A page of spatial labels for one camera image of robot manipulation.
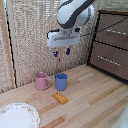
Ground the white patterned plate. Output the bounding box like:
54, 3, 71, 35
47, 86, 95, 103
0, 102, 41, 128

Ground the blue mug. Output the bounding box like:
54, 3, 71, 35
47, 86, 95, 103
54, 72, 69, 92

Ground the long metal drawer handle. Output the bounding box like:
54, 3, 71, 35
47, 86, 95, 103
96, 54, 123, 68

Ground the yellow perforated block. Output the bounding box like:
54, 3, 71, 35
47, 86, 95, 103
51, 91, 69, 105

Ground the short metal drawer handle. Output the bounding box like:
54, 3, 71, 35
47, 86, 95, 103
109, 27, 128, 36

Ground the thick wooden post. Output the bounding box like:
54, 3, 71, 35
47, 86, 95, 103
0, 0, 17, 90

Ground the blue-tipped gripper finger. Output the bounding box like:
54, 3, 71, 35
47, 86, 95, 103
65, 46, 72, 56
53, 48, 59, 58

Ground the bamboo screen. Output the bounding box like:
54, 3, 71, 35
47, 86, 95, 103
0, 0, 128, 94

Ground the pink mug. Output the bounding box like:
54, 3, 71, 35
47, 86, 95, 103
35, 72, 53, 91

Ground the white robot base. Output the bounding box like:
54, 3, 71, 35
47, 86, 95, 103
111, 105, 128, 128

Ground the thin wooden post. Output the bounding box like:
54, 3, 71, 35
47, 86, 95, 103
55, 46, 64, 76

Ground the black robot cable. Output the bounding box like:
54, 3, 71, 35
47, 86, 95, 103
79, 16, 128, 37

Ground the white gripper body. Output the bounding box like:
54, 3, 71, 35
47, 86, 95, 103
46, 28, 82, 50

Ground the dark wooden drawer cabinet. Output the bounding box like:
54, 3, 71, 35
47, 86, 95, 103
87, 9, 128, 83

